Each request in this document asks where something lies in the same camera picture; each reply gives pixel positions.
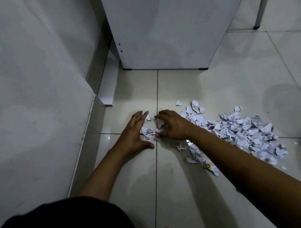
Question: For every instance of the person's right forearm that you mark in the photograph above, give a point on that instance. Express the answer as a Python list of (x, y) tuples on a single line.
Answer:
[(244, 173)]

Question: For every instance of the person's left thumb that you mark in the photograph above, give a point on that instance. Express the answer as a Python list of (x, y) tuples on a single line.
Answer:
[(148, 146)]

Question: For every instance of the person's left hand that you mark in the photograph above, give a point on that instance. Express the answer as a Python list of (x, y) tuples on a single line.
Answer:
[(130, 138)]

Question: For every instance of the person's black clothing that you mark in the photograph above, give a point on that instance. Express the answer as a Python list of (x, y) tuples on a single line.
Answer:
[(65, 215)]

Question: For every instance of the white board panel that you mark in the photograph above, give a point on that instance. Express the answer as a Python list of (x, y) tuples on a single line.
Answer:
[(108, 82)]

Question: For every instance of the person's right hand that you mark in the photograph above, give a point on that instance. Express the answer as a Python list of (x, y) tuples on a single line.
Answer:
[(176, 126)]

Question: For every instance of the pile of torn paper scraps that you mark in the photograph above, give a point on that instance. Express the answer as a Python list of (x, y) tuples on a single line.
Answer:
[(247, 136)]

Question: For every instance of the paper scrap with yellow mark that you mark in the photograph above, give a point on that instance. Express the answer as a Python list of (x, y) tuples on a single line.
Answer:
[(208, 166)]

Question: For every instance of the person's right thumb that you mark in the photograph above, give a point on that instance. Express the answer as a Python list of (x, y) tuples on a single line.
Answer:
[(160, 134)]

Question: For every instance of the person's left forearm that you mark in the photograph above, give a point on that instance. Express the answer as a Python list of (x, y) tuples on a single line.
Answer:
[(103, 173)]

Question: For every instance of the white cabinet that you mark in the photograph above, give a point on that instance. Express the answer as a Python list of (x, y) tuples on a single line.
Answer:
[(169, 32)]

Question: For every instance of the grey metal furniture leg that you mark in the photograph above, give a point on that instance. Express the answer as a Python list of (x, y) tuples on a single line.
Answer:
[(260, 13)]

